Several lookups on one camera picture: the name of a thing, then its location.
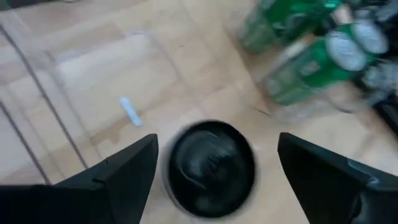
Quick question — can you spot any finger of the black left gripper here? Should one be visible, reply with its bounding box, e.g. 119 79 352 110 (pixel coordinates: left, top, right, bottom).
374 100 398 138

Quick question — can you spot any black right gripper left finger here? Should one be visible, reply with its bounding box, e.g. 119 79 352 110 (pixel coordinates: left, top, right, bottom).
0 133 159 224

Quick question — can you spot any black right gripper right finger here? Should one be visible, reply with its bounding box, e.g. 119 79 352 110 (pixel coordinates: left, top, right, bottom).
277 132 398 224

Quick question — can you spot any slim can with black top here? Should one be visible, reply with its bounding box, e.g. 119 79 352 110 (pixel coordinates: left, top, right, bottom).
161 119 259 218

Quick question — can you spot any clear plastic bin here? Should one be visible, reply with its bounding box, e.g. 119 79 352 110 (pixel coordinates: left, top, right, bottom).
236 0 398 125
0 0 162 187

